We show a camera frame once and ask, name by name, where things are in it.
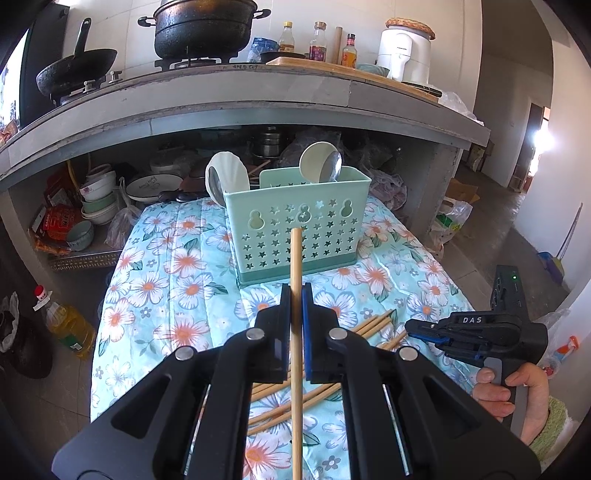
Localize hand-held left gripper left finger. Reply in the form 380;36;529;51
53;282;296;480

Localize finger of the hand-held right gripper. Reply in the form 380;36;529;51
404;318;451;337
416;333;488;366

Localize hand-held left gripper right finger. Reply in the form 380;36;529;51
302;284;541;480

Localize pile of wooden chopsticks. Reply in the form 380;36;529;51
247;308;409;437

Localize light bamboo chopstick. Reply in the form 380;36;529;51
290;227;305;480

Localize green plastic utensil holder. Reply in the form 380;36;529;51
224;167;372;284

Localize metal spoon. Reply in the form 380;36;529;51
207;165;228;206
322;151;344;183

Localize white soup spoon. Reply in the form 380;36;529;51
298;141;343;183

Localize wide white rice scoop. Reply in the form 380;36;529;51
204;151;251;208

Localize person's right hand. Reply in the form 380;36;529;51
472;361;551;446

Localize crumpled clear plastic bag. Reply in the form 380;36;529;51
536;307;575;352

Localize spray bottle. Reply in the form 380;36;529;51
540;335;581;377

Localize blue dustpan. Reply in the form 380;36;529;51
537;251;566;286

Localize clear rice bag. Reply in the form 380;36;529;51
427;196;474;261

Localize floral blanket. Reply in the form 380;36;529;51
90;196;476;480

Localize cardboard box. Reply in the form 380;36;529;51
445;178;482;205

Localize purple plastic bag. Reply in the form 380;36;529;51
365;168;411;212

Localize stack of steel pots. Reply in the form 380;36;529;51
249;128;284;158

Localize dark plastic bags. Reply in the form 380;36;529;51
284;127;398;174

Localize clear bag under counter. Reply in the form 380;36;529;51
105;178;145;250

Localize white printed plate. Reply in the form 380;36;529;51
126;174;184;205

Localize white ceramic bowl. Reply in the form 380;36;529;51
150;150;199;176

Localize metal tread plate shelf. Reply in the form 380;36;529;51
48;249;124;273

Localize cooking oil bottle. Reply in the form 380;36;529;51
32;285;98;361

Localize brown wooden door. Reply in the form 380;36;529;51
510;104;552;192

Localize stack of ceramic bowls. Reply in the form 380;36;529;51
78;168;119;226

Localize small pale green bowl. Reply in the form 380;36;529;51
65;220;95;252

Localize black kitchen knife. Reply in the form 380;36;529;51
401;80;444;99

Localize concrete kitchen counter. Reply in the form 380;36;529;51
0;58;492;296

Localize red food packets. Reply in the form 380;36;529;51
28;165;88;256

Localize wooden cutting board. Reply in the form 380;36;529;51
265;55;443;100

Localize teal ceramic bowl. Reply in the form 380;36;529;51
355;62;391;79

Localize black plastic bag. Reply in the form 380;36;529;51
0;291;55;380

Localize small orange sauce bottle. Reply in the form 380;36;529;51
341;33;359;69

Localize white kitchen appliance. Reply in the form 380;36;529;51
375;25;433;85

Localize blue food bag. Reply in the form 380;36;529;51
247;37;280;64

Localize gas stove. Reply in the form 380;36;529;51
46;54;243;108

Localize glass sauce bottle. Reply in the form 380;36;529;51
308;21;328;62

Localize glass oil bottle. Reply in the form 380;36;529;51
278;21;296;53

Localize woven round lid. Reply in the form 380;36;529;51
385;17;437;40

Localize black cooking pot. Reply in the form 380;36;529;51
137;0;272;61

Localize black wok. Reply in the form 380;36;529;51
36;17;119;100

